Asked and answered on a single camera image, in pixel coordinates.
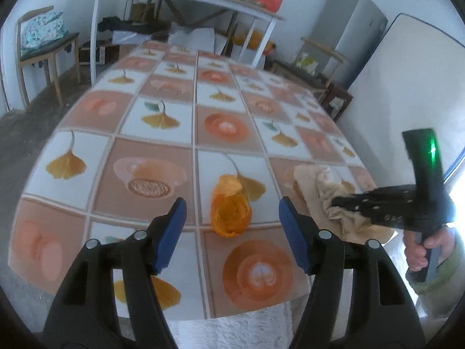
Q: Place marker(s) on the wooden chair with cushion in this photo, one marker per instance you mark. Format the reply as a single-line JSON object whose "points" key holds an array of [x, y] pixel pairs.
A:
{"points": [[40, 36]]}

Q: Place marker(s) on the yellow bag under table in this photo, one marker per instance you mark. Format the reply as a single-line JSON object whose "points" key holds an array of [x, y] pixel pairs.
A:
{"points": [[254, 42]]}

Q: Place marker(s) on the dark wooden stool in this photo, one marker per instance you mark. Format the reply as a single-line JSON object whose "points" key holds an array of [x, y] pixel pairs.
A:
{"points": [[335, 101]]}

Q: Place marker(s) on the silver refrigerator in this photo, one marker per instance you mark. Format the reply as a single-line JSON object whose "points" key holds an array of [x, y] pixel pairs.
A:
{"points": [[352, 28]]}

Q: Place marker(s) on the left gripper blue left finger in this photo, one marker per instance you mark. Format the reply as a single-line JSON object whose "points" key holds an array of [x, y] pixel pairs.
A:
{"points": [[166, 233]]}

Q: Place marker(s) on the wooden chair black seat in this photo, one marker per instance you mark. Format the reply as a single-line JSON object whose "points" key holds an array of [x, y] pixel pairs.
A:
{"points": [[303, 70]]}

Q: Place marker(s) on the person's right hand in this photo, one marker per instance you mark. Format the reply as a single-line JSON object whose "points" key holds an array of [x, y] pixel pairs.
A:
{"points": [[415, 253]]}

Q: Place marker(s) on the white side table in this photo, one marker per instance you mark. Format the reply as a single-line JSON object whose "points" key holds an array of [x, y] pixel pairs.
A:
{"points": [[256, 12]]}

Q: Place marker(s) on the patterned tablecloth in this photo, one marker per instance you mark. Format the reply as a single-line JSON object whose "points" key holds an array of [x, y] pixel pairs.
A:
{"points": [[166, 122]]}

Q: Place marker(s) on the white mattress blue edge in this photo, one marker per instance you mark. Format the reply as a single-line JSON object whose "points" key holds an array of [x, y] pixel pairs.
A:
{"points": [[414, 80]]}

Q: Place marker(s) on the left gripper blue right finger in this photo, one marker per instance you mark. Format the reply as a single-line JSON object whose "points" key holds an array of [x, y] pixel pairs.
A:
{"points": [[300, 231]]}

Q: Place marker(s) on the orange peel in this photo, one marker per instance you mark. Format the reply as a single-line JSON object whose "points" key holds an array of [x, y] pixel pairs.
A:
{"points": [[230, 210]]}

